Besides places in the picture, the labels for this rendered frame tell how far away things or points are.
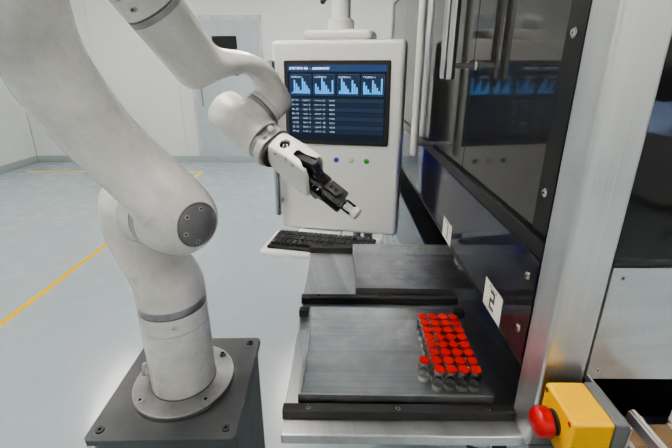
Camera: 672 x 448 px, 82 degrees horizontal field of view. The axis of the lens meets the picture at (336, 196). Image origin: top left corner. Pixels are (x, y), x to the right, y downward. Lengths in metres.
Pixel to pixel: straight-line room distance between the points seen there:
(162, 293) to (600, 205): 0.66
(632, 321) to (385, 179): 1.01
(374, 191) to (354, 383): 0.88
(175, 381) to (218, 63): 0.57
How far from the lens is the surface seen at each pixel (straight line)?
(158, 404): 0.86
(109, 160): 0.61
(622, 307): 0.68
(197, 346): 0.79
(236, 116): 0.78
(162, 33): 0.67
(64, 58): 0.58
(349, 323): 0.96
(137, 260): 0.75
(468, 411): 0.78
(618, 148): 0.58
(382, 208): 1.55
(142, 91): 6.75
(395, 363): 0.87
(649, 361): 0.76
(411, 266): 1.21
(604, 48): 0.56
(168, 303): 0.73
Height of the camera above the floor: 1.46
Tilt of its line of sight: 19 degrees down
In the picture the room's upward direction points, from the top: straight up
